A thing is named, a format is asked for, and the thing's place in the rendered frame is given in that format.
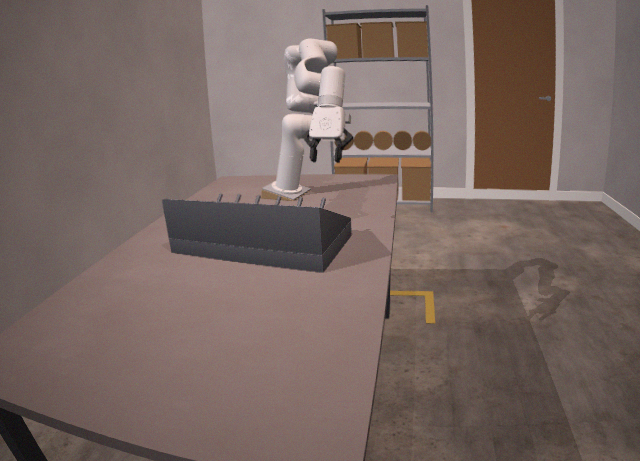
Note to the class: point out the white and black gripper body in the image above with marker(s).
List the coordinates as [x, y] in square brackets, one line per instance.
[328, 121]

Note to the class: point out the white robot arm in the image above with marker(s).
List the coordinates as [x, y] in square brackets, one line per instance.
[331, 83]

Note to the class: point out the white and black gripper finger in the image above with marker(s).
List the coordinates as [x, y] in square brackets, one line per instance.
[340, 146]
[312, 144]

